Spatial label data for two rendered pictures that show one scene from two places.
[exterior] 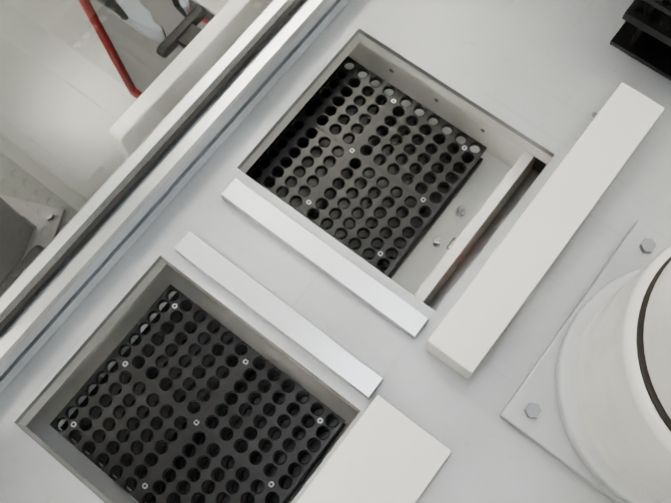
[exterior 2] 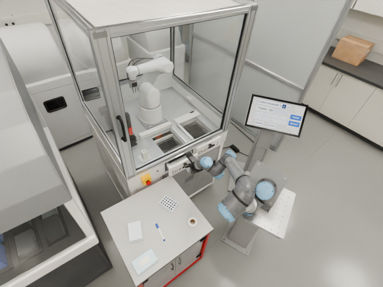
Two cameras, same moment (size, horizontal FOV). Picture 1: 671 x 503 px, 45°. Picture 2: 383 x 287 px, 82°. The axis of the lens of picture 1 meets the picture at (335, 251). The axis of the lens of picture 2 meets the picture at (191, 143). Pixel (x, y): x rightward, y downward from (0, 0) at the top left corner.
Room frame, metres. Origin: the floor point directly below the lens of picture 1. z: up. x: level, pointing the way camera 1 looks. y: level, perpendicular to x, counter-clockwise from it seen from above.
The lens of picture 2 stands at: (1.66, 0.28, 2.35)
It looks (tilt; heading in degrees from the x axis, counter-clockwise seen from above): 46 degrees down; 186
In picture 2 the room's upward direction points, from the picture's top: 5 degrees clockwise
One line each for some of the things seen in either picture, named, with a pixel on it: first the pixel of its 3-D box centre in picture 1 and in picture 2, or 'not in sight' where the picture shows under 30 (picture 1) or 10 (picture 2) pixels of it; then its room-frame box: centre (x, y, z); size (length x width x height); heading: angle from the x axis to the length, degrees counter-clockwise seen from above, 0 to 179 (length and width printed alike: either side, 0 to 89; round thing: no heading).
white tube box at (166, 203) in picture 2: not in sight; (168, 204); (0.84, 0.07, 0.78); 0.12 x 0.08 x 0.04; 67
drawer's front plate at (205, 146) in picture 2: not in sight; (208, 146); (0.24, 0.29, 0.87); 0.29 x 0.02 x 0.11; 136
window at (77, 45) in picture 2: not in sight; (86, 81); (0.46, -0.58, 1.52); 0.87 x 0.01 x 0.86; 46
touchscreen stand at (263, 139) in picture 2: not in sight; (258, 154); (-0.12, 0.87, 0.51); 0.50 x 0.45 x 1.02; 175
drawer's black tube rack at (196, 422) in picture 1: (203, 426); not in sight; (0.11, 0.15, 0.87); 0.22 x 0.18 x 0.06; 46
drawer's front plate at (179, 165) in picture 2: not in sight; (183, 164); (0.51, 0.12, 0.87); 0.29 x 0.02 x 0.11; 136
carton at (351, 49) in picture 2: not in sight; (352, 50); (-2.14, 2.24, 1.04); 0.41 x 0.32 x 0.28; 50
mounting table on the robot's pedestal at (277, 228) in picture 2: not in sight; (260, 204); (0.64, 0.80, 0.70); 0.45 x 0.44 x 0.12; 70
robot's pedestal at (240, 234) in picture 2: not in sight; (248, 220); (0.63, 0.78, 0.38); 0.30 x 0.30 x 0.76; 70
